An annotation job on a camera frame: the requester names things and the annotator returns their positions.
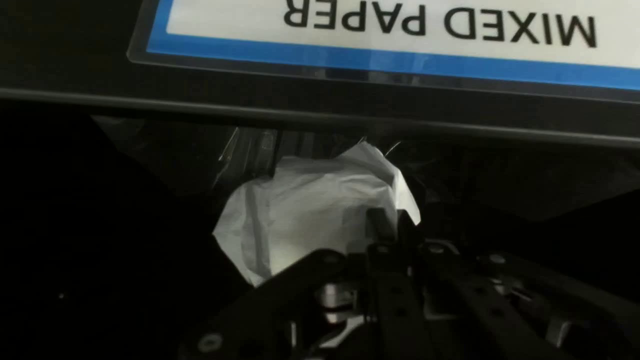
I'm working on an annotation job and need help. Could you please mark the white cloth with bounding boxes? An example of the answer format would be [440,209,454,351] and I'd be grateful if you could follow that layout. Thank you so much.
[210,138,424,291]

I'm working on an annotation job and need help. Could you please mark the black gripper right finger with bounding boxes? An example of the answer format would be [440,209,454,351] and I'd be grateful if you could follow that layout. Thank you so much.
[398,213,640,360]

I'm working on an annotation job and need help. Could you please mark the black bin door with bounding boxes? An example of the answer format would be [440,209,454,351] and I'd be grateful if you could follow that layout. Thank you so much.
[0,0,640,150]

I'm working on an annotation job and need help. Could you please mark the blue mixed paper sign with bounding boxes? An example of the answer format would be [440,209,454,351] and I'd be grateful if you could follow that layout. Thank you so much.
[125,0,640,106]

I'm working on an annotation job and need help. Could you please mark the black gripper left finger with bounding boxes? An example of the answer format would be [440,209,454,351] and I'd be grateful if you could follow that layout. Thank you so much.
[177,207,428,360]

